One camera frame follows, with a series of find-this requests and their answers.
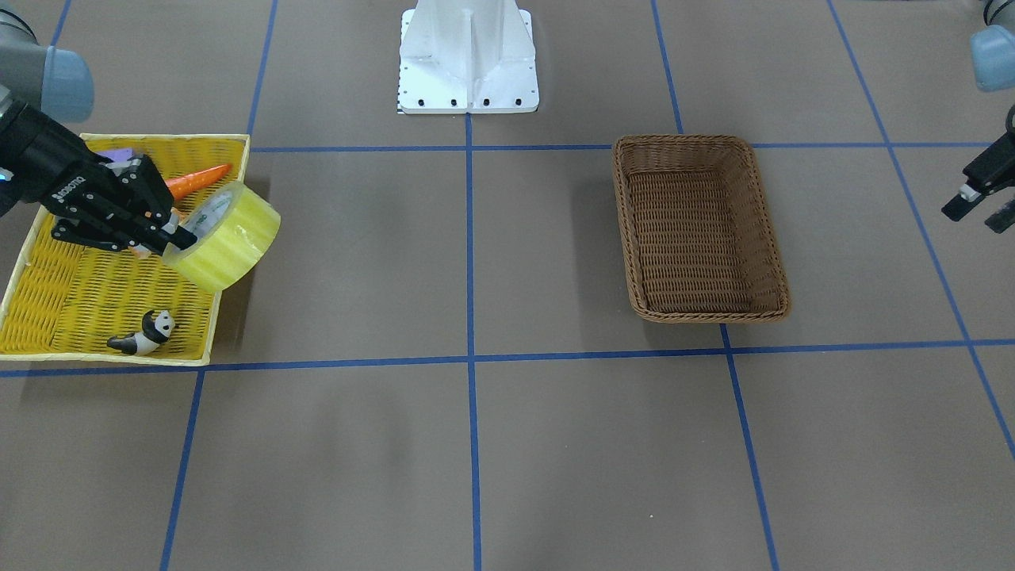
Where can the yellow woven basket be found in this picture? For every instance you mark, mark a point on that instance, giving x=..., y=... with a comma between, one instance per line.
x=63, y=302

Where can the purple foam block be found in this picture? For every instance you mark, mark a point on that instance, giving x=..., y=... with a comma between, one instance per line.
x=117, y=155

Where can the yellow clear tape roll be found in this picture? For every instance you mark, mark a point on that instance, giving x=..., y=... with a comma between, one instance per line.
x=234, y=228

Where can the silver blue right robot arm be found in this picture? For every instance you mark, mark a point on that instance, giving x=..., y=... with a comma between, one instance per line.
x=58, y=82

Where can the brown wicker basket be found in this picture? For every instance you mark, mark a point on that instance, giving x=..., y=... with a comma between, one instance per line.
x=697, y=237

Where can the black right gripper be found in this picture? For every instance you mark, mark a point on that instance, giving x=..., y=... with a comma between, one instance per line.
x=49, y=165

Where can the orange toy carrot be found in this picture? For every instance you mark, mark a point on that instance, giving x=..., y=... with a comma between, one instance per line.
x=188, y=184

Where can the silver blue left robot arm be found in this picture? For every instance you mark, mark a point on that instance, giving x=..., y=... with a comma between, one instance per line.
x=992, y=55

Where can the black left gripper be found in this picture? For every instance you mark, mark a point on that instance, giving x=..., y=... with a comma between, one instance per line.
x=986, y=180

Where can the white central pedestal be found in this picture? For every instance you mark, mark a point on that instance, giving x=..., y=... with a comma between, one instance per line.
x=467, y=57

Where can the toy panda figure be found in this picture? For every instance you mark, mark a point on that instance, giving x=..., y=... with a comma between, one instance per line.
x=155, y=330

